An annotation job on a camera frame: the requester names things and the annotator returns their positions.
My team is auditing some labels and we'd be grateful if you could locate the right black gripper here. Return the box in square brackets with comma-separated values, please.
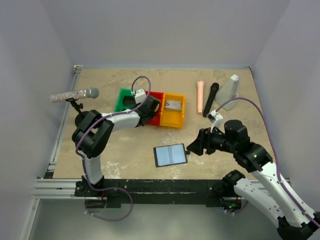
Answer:
[186, 124, 237, 155]

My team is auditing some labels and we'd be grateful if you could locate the red plastic bin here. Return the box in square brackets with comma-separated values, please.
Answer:
[147, 91, 164, 127]

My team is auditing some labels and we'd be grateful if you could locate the yellow plastic bin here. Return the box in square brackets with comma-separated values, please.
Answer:
[159, 92, 186, 129]

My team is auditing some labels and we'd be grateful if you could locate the black leather card holder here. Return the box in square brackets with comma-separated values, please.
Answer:
[153, 143, 190, 168]

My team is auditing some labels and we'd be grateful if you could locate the green plastic bin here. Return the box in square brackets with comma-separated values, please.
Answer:
[114, 88, 137, 112]

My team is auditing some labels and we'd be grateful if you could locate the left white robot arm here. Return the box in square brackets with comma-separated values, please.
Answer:
[71, 96, 161, 196]

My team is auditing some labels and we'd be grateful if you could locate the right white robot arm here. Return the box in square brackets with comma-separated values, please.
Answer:
[187, 120, 320, 240]

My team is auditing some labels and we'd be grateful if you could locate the black item in green bin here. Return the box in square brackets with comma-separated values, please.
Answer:
[122, 96, 136, 108]

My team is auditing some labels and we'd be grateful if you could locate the glitter silver microphone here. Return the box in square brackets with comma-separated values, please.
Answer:
[49, 87, 100, 103]

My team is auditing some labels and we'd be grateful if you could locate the pink microphone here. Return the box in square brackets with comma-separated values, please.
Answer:
[196, 80, 205, 115]

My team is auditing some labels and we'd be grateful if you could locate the black microphone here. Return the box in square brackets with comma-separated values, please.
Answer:
[202, 82, 220, 117]

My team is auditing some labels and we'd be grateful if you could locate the grey wedge stand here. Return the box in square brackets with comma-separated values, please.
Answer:
[215, 74, 240, 106]

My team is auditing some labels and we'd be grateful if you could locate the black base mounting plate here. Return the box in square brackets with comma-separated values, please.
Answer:
[74, 179, 245, 212]

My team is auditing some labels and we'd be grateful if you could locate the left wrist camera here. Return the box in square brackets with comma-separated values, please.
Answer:
[131, 88, 147, 104]

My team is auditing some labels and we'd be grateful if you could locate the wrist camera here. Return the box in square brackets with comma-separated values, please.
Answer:
[131, 88, 147, 104]
[206, 110, 224, 133]

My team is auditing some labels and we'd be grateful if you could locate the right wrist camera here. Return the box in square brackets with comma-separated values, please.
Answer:
[206, 110, 224, 133]

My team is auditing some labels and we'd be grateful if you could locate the aluminium frame rail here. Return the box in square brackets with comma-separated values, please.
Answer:
[19, 65, 82, 240]

